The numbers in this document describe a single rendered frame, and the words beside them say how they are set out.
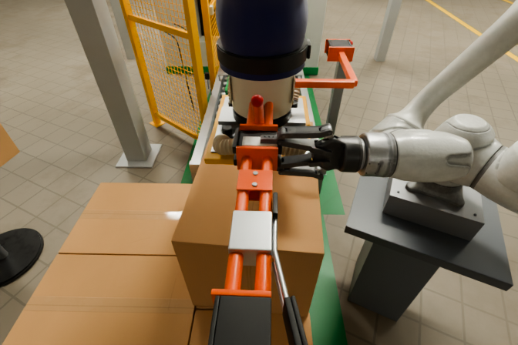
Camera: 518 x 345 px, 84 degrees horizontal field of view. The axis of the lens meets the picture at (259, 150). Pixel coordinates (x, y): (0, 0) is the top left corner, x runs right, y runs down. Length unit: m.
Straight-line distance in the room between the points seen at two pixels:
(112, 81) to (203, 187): 1.44
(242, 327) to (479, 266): 0.94
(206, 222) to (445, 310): 1.47
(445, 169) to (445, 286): 1.47
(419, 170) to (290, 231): 0.37
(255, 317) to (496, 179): 0.83
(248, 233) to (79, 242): 1.10
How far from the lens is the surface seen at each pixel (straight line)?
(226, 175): 0.95
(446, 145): 0.64
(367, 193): 1.23
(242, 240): 0.43
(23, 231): 2.44
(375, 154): 0.58
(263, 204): 0.48
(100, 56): 2.17
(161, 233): 1.35
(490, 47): 0.76
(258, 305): 0.38
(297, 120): 0.83
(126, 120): 2.36
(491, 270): 1.21
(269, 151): 0.56
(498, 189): 1.06
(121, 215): 1.48
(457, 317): 2.00
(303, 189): 0.91
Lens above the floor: 1.61
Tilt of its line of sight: 40 degrees down
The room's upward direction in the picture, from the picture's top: straight up
